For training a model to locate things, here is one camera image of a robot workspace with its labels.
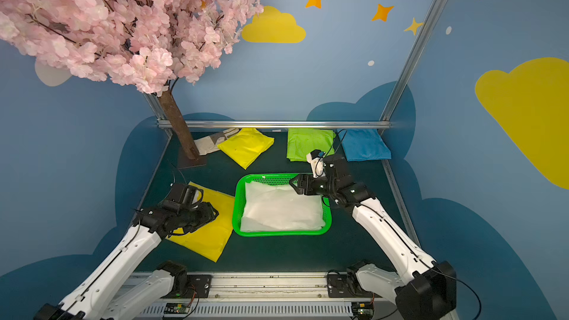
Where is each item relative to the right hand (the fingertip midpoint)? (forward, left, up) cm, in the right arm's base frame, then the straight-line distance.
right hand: (300, 179), depth 77 cm
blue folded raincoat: (+38, -33, -21) cm, 54 cm away
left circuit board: (-39, +39, -22) cm, 59 cm away
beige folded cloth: (+32, +48, -20) cm, 61 cm away
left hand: (-10, +31, -9) cm, 34 cm away
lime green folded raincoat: (+36, 0, -19) cm, 41 cm away
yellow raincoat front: (-16, +34, -22) cm, 44 cm away
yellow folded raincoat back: (+31, +28, -18) cm, 46 cm away
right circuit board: (-35, -23, -25) cm, 48 cm away
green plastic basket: (-4, +24, -13) cm, 27 cm away
